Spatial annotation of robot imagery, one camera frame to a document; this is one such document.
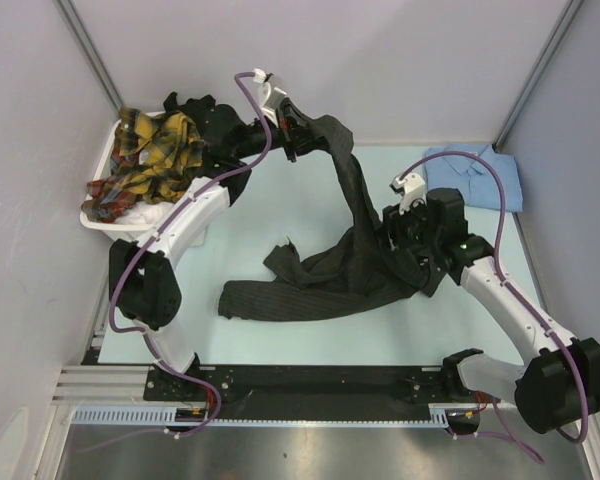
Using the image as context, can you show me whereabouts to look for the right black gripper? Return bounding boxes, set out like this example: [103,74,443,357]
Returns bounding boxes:
[374,193,440,252]

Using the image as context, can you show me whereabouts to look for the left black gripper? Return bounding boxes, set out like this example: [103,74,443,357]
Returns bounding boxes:
[233,98,337,163]

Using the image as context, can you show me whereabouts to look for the dark pinstriped long sleeve shirt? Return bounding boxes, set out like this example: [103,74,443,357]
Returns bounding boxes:
[217,115,426,322]

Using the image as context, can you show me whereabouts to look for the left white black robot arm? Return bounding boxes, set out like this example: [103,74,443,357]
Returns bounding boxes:
[109,98,320,400]

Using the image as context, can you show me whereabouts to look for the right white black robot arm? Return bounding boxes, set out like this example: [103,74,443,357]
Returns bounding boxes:
[379,186,600,434]

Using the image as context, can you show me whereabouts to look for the black garment in basket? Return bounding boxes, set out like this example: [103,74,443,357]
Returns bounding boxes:
[163,92,247,150]

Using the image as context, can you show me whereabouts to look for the folded light blue shirt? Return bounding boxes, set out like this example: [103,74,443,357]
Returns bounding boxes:
[424,144,524,213]

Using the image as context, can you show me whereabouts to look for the yellow plaid flannel shirt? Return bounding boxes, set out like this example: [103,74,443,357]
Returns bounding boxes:
[81,107,205,223]

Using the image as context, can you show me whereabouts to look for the white garment in basket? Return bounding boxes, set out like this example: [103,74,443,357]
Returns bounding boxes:
[114,202,173,225]

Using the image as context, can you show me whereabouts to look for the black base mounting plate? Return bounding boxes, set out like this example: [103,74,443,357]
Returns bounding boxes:
[73,362,486,438]

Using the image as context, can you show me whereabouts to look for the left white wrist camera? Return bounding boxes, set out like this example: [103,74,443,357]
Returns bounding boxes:
[253,68,288,123]

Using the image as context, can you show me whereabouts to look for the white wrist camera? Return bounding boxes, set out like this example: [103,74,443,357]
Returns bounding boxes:
[390,173,426,215]
[253,68,288,123]

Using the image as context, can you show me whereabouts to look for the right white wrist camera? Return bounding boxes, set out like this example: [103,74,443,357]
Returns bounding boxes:
[390,173,426,215]

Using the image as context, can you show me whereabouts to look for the left aluminium corner post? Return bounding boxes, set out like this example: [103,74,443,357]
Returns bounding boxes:
[53,0,124,113]

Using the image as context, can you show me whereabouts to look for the aluminium corner post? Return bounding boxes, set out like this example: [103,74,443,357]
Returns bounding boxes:
[53,0,124,113]
[492,0,586,151]

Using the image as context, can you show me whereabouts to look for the right aluminium corner post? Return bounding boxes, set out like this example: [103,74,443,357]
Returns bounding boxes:
[492,0,586,151]

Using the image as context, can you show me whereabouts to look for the aluminium frame rail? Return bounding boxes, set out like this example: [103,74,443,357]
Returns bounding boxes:
[49,364,597,406]

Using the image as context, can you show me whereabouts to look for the light blue slotted cable duct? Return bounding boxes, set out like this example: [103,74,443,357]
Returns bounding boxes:
[72,405,449,429]

